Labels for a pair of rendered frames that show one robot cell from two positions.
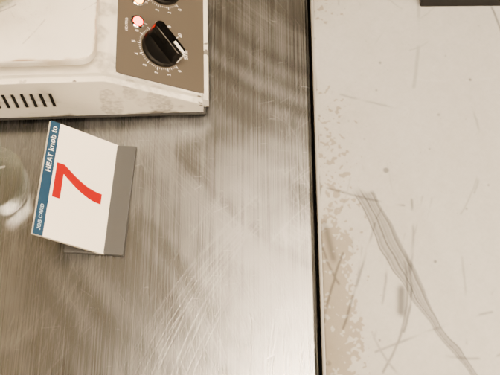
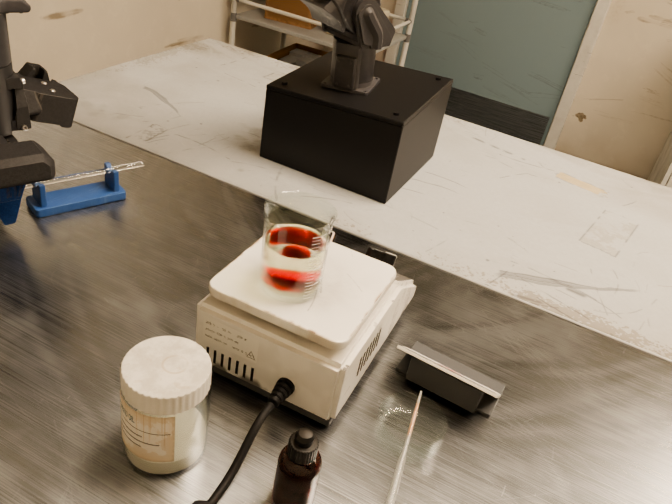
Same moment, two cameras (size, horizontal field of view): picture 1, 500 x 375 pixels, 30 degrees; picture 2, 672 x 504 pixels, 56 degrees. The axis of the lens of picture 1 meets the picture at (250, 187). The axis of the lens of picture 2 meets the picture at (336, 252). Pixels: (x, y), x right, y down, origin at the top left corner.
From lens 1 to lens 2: 67 cm
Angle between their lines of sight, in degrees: 52
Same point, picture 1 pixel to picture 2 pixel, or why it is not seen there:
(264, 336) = (587, 351)
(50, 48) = (376, 281)
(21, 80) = (374, 324)
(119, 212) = (468, 371)
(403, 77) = (428, 228)
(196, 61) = not seen: hidden behind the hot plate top
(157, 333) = (573, 397)
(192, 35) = not seen: hidden behind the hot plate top
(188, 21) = not seen: hidden behind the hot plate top
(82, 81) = (395, 297)
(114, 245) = (496, 385)
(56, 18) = (350, 268)
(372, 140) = (464, 255)
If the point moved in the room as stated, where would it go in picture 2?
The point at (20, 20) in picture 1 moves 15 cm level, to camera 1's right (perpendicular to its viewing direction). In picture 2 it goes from (338, 284) to (401, 210)
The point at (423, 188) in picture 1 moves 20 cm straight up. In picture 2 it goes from (505, 254) to (565, 96)
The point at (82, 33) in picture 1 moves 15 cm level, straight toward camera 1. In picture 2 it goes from (373, 263) to (545, 299)
